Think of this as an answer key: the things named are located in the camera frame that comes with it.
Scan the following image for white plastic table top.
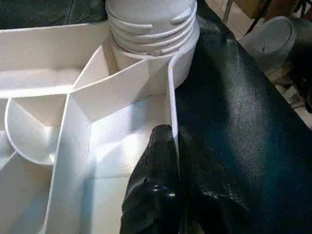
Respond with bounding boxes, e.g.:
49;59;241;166
0;20;201;234

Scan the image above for brown cardboard box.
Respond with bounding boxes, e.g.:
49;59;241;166
233;0;269;20

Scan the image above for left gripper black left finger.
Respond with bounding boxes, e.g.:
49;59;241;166
118;123;183;234

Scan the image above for white plastic table leg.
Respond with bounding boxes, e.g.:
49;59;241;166
105;0;201;59

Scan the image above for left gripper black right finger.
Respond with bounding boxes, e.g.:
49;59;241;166
179;126;257;234

